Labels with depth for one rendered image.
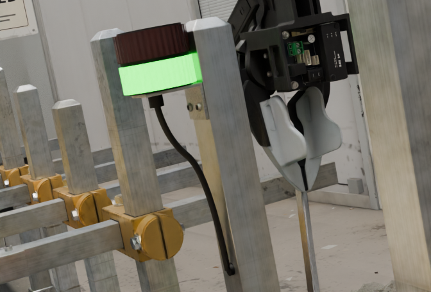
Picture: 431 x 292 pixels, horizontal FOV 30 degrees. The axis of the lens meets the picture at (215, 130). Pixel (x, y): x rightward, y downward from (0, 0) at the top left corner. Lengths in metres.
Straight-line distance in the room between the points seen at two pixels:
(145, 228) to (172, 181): 0.36
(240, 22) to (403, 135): 0.33
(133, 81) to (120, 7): 6.40
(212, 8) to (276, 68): 5.10
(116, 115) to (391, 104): 0.49
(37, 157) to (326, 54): 0.79
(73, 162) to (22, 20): 1.85
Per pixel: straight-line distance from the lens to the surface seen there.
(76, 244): 0.93
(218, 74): 0.66
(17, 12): 2.95
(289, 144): 0.70
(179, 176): 1.23
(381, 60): 0.44
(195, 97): 0.66
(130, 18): 6.88
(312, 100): 0.73
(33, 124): 1.37
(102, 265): 1.16
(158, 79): 0.62
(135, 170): 0.90
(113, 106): 0.89
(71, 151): 1.13
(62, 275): 1.41
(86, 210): 1.12
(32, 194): 1.37
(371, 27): 0.45
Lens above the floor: 1.15
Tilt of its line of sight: 7 degrees down
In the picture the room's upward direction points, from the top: 11 degrees counter-clockwise
